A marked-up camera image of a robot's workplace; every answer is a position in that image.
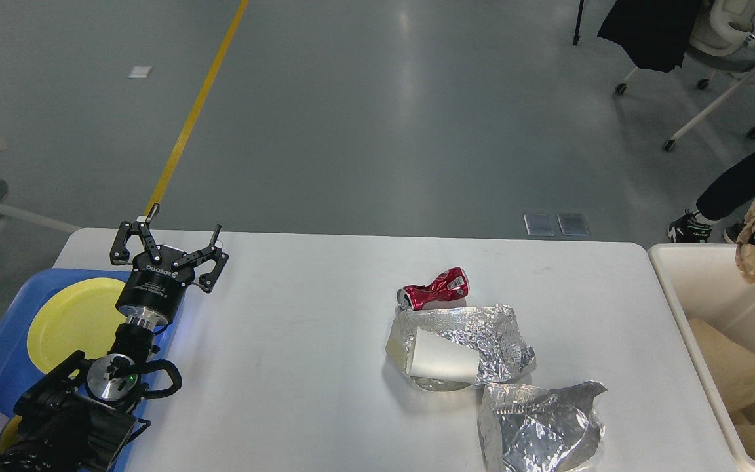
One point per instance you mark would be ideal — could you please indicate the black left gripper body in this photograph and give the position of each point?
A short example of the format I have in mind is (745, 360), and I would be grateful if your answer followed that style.
(155, 290)

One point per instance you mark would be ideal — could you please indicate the yellow plastic plate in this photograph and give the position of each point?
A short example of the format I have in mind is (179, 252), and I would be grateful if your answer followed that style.
(82, 317)

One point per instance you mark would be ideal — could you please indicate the dark teal mug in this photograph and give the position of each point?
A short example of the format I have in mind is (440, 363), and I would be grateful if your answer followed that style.
(9, 434)

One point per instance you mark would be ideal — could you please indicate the white paper cup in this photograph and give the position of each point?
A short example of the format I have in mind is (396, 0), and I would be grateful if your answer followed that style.
(435, 357)

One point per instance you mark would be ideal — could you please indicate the crushed red soda can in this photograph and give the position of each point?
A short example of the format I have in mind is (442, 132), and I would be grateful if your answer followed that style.
(449, 286)

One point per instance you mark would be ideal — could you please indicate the silver foil bag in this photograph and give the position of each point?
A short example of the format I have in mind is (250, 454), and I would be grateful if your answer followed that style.
(505, 356)
(528, 428)

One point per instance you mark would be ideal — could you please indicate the silver foil bag front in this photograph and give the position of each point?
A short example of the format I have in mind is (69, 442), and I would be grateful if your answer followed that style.
(528, 428)

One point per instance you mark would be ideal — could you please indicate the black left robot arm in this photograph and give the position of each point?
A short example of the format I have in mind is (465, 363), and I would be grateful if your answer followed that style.
(80, 415)

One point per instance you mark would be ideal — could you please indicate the person in dark jeans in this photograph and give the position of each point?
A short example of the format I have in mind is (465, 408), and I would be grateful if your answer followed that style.
(732, 189)

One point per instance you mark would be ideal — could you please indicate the white plastic bin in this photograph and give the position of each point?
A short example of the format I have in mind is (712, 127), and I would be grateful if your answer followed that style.
(702, 281)

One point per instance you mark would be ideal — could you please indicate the blue plastic tray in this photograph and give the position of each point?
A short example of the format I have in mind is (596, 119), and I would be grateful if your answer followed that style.
(17, 372)

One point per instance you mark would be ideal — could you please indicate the white office chair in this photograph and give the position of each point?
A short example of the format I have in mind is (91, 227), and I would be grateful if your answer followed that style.
(723, 40)

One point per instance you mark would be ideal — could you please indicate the right metal floor plate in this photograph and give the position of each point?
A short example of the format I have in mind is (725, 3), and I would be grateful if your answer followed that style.
(573, 224)

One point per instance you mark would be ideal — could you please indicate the metal floor plate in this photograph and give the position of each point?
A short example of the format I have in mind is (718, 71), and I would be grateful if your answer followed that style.
(540, 224)
(573, 224)

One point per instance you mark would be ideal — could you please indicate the left metal floor plate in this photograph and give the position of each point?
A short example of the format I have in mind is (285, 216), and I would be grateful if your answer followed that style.
(540, 224)

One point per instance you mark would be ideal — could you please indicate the black jacket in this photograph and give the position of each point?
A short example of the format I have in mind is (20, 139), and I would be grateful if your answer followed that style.
(654, 34)

